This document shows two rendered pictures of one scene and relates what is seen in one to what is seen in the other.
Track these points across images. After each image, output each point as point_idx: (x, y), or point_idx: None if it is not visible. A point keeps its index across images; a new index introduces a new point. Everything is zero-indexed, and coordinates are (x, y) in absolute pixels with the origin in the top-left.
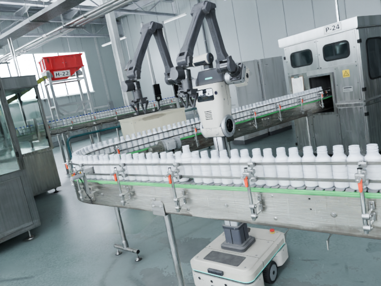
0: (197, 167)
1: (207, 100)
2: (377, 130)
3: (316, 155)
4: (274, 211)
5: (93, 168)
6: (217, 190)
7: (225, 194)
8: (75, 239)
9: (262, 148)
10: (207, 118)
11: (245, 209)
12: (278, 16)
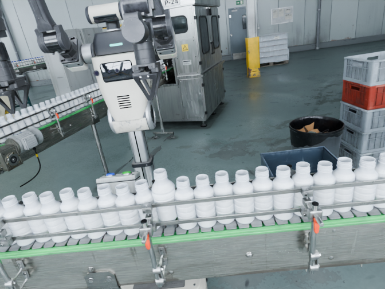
0: (190, 206)
1: (121, 79)
2: (208, 98)
3: (157, 123)
4: (331, 249)
5: None
6: (235, 237)
7: (250, 241)
8: None
9: (101, 121)
10: (123, 106)
11: (283, 254)
12: None
